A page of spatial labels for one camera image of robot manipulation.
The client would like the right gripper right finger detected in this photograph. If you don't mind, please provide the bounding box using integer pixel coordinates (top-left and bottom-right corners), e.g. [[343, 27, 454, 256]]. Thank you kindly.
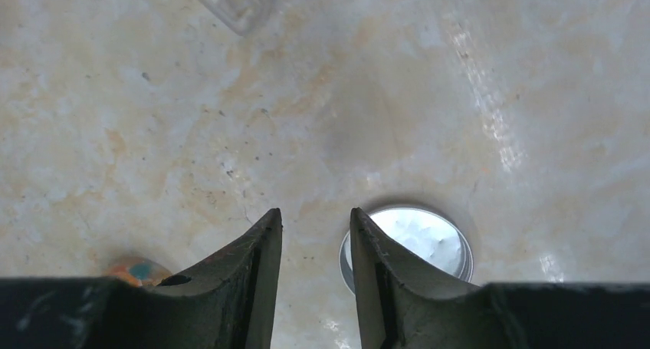
[[350, 208, 649, 348]]

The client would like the silver jar lid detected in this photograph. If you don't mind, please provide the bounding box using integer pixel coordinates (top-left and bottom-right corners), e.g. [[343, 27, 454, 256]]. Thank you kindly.
[[368, 204, 478, 299]]

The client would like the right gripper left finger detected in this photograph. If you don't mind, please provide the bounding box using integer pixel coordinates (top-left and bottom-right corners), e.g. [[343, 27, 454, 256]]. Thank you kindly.
[[1, 209, 283, 348]]

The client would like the clear plastic jar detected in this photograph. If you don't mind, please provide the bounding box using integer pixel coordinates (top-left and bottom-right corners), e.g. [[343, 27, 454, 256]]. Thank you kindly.
[[103, 256, 172, 287]]

